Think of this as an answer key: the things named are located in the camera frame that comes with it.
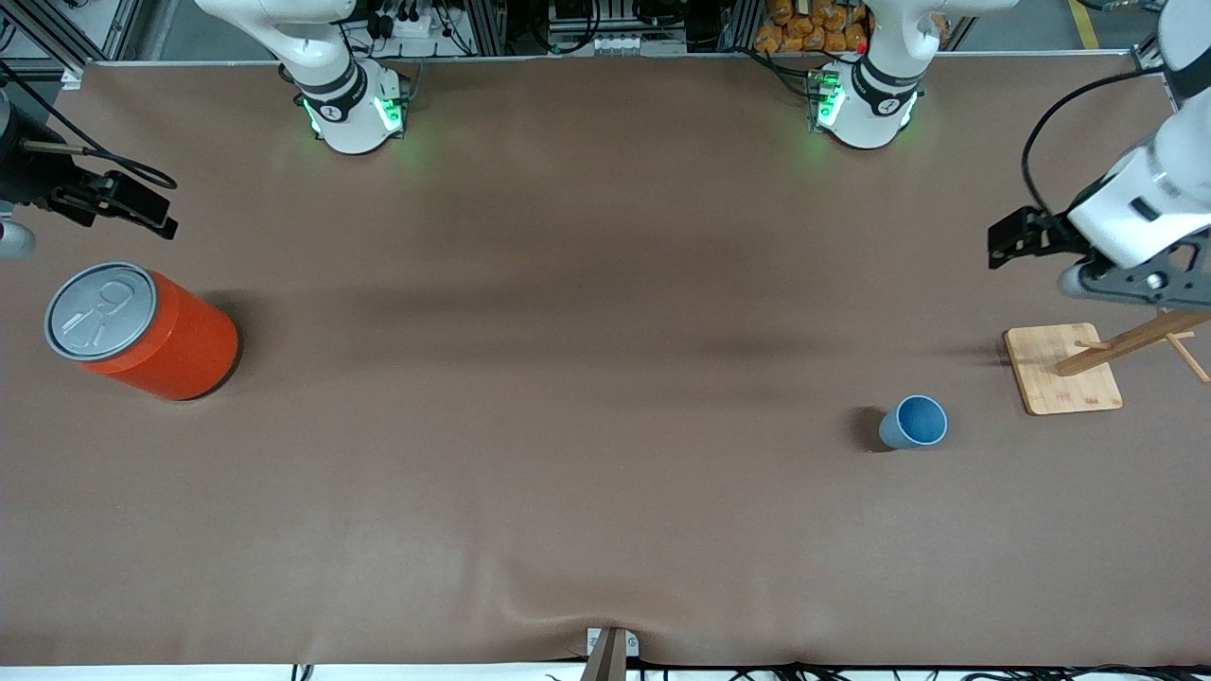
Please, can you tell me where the light blue plastic cup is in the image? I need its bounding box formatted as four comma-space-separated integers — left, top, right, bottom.
878, 394, 949, 451

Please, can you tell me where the wooden cup stand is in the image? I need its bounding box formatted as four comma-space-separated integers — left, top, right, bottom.
1003, 307, 1211, 417

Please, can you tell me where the orange can with grey lid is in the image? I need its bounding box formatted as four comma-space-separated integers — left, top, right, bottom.
44, 261, 240, 402

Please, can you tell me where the bag of orange snacks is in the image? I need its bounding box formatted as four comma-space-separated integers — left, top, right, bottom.
754, 0, 949, 55

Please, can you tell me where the white power strip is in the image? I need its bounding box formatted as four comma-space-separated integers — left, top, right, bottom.
369, 0, 451, 39

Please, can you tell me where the white terminal block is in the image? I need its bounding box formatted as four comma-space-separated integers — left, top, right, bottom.
585, 33, 689, 56

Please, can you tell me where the brown table cover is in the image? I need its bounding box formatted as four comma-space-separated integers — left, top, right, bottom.
0, 54, 1211, 668

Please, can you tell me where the aluminium frame profile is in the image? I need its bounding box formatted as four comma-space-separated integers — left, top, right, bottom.
0, 0, 143, 77
1131, 19, 1169, 77

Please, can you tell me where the grey metal camera bracket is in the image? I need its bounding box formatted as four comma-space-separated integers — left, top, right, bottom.
587, 626, 640, 681

